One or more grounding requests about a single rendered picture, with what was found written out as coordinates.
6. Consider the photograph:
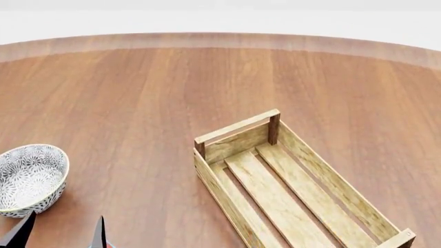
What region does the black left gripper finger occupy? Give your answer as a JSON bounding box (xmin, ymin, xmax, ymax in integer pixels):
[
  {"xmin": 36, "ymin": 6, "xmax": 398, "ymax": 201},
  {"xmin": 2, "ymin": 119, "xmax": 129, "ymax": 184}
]
[
  {"xmin": 0, "ymin": 211, "xmax": 37, "ymax": 248},
  {"xmin": 88, "ymin": 215, "xmax": 107, "ymax": 248}
]

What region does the wooden slatted crate tray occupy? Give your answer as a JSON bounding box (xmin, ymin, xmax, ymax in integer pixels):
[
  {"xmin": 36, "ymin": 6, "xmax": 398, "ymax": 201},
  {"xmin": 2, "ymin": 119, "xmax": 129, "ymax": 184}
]
[{"xmin": 193, "ymin": 108, "xmax": 417, "ymax": 248}]

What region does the white grey floral patterned bowl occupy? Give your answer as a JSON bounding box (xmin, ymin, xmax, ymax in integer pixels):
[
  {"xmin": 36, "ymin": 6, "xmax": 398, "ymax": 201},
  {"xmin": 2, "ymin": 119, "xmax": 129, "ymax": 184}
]
[{"xmin": 0, "ymin": 144, "xmax": 70, "ymax": 219}]

